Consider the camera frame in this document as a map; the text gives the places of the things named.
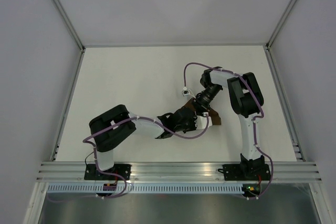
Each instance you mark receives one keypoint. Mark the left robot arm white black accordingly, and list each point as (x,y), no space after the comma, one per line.
(111,128)

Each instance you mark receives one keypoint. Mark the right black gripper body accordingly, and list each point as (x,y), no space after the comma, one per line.
(208,95)

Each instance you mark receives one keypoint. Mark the brown cloth napkin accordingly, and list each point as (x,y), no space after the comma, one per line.
(200,109)

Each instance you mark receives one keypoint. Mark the right aluminium frame post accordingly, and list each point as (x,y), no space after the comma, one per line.
(280,24)

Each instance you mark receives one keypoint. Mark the aluminium front rail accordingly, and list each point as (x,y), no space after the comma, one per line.
(170,172)

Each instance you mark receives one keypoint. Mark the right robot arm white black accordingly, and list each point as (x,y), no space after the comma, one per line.
(246,101)

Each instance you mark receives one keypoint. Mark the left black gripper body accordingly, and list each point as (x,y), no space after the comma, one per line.
(190,126)

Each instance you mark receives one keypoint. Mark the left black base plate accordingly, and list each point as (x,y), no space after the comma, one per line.
(115,173)

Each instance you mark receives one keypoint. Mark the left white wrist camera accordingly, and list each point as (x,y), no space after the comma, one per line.
(203,121)

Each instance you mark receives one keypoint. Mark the left aluminium frame post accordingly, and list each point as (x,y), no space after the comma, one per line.
(65,18)

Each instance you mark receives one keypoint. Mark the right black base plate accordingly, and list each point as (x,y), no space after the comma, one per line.
(235,172)

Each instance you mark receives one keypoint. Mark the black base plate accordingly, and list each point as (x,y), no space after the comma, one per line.
(235,172)
(115,173)

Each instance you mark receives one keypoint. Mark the white slotted cable duct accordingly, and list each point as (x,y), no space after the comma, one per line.
(147,188)

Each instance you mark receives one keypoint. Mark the aluminium frame post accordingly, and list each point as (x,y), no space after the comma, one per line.
(280,24)
(65,18)

